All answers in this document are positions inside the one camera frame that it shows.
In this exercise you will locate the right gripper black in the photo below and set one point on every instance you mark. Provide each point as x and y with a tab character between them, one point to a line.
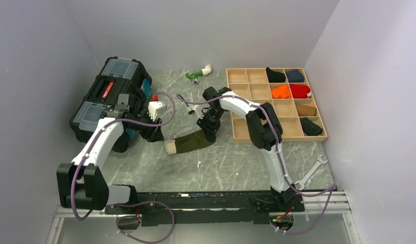
210	130

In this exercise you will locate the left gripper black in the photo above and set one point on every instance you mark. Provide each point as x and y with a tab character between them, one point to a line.
153	134

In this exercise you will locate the olive green underwear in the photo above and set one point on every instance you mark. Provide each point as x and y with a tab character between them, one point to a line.
193	141

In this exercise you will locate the wooden compartment tray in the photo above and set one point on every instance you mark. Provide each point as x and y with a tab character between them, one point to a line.
252	84

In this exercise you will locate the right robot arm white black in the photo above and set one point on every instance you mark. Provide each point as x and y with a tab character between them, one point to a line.
265	133

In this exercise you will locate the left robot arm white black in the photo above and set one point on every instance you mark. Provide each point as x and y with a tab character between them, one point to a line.
81	184

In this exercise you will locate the green white pipe fitting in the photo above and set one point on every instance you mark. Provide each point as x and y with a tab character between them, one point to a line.
194	77

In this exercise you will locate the black plastic toolbox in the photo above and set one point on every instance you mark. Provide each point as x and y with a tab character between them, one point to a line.
117	76

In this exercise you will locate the orange rolled cloth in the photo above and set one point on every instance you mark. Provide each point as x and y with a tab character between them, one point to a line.
281	92

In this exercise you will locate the red rolled cloth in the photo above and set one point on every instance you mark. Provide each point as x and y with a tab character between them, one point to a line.
300	91

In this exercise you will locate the brown rolled cloth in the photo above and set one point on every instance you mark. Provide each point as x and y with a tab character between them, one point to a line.
306	110

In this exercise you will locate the navy rolled cloth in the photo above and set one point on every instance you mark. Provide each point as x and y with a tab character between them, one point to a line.
295	76

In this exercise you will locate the black ribbed rolled cloth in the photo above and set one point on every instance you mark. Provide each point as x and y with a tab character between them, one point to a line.
309	127

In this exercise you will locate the silver wrench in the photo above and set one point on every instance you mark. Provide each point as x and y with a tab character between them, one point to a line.
300	184

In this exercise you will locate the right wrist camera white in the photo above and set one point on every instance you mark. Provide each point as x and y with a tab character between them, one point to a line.
195	109

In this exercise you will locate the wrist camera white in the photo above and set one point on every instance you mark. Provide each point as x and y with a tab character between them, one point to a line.
195	109
155	107

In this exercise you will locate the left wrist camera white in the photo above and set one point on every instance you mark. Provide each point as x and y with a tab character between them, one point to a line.
155	107

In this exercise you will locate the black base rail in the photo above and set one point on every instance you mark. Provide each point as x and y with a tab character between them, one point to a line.
257	207

